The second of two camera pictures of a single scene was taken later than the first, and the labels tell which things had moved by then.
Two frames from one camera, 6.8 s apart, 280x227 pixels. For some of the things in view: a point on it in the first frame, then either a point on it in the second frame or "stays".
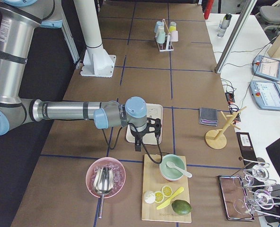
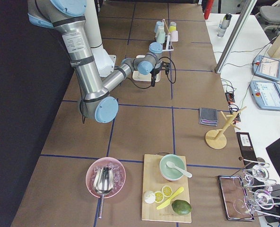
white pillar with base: (97, 61) stays
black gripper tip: (157, 127) to (167, 65)
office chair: (275, 16) stays
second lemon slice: (159, 196) stays
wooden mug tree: (214, 139) stays
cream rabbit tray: (154, 110) to (137, 76)
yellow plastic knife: (168, 202) stays
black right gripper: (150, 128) to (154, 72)
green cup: (160, 37) stays
